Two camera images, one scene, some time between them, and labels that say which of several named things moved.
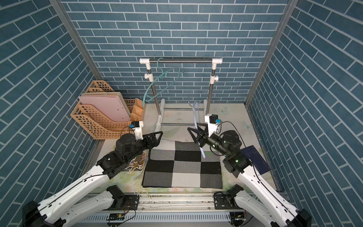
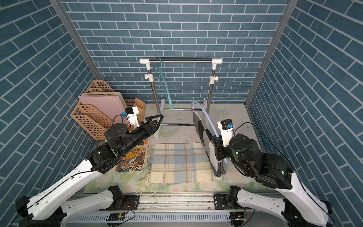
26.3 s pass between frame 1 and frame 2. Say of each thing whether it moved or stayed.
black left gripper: moved
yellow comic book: stayed
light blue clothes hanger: moved
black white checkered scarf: moved
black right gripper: moved
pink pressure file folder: stayed
